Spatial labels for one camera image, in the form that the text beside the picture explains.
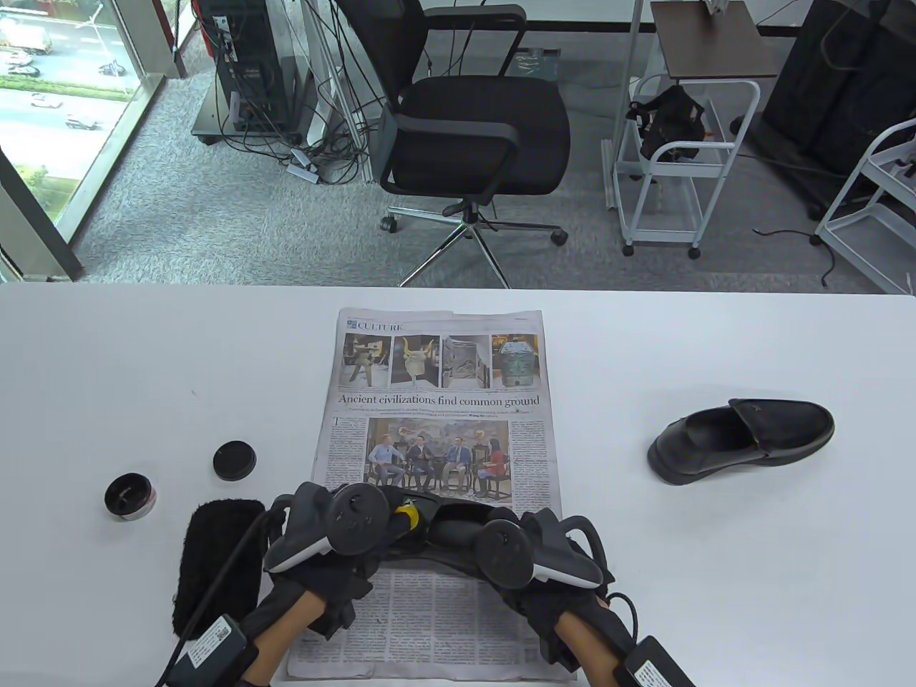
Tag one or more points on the person's left hand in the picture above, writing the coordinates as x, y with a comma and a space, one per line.
343, 594

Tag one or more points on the person's left forearm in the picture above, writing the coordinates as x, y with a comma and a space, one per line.
286, 637

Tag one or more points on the black fuzzy cloth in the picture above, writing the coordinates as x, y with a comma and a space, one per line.
200, 551

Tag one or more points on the black bag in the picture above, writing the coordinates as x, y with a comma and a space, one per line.
669, 118

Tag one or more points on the black leather loafer shoe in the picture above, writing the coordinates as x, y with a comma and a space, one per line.
780, 422
447, 515

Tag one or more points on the black cabinet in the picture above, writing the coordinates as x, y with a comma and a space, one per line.
844, 86

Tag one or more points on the white mesh rolling cart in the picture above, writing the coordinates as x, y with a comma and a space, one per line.
662, 235

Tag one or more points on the grey motion controller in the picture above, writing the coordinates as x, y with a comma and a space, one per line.
504, 554
358, 515

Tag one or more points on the person's right forearm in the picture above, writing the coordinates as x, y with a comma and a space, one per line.
590, 655

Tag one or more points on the white tiered rolling cart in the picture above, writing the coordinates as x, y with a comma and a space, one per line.
869, 240

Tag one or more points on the white metal frame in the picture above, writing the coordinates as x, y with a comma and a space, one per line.
343, 93

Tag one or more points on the dark wheeled platform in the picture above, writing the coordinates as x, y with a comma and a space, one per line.
215, 122

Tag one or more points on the black office chair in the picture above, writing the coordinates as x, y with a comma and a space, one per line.
479, 122

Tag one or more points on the grey power strip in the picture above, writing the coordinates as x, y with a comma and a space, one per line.
304, 170

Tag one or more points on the printed newspaper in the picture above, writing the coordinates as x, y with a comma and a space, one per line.
429, 630

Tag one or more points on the brown top side table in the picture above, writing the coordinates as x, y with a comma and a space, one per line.
708, 43

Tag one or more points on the glass window with frame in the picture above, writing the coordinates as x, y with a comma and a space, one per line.
71, 43

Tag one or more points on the person's right hand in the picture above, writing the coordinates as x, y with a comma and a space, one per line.
544, 622

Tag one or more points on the black computer tower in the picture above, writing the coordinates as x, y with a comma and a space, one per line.
247, 71

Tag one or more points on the round black shoe polish tin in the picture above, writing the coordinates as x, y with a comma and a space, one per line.
129, 497

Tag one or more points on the white metal pole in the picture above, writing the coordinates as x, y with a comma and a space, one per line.
626, 79

